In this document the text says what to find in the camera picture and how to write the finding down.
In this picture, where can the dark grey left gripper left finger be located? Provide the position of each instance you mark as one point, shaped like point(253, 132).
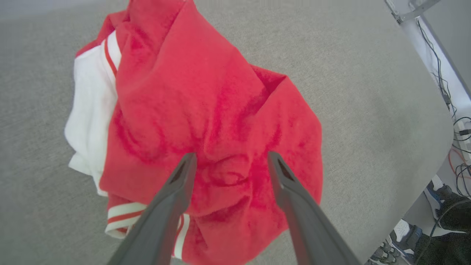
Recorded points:
point(162, 221)

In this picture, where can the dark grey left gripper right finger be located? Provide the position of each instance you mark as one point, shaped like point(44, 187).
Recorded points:
point(312, 228)

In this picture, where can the red and white jersey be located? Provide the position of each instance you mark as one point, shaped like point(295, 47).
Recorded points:
point(206, 92)

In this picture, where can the blue and white sneaker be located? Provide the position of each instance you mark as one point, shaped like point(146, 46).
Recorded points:
point(384, 255)
point(434, 200)
point(404, 235)

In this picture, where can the black fuzzy trousers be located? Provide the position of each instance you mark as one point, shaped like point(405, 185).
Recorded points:
point(450, 243)

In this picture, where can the grey metal diagonal brace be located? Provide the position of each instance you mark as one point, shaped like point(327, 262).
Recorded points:
point(414, 13)

